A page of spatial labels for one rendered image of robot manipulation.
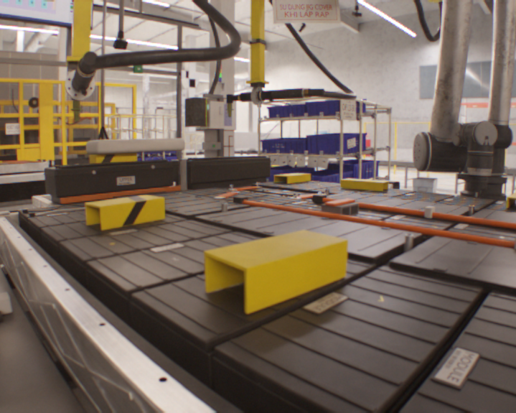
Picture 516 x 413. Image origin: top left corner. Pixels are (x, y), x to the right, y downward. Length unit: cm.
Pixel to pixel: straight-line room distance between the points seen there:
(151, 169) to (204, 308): 99
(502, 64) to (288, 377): 172
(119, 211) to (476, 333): 62
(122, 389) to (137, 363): 2
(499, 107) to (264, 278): 161
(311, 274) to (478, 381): 20
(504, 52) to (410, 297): 155
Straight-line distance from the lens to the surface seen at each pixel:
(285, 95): 171
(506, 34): 187
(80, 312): 42
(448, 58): 182
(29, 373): 55
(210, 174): 146
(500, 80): 185
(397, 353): 30
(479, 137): 164
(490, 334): 36
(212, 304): 38
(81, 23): 115
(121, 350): 34
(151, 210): 78
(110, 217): 73
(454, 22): 181
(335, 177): 387
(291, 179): 150
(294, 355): 29
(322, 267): 41
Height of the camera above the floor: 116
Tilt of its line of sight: 9 degrees down
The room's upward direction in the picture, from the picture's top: straight up
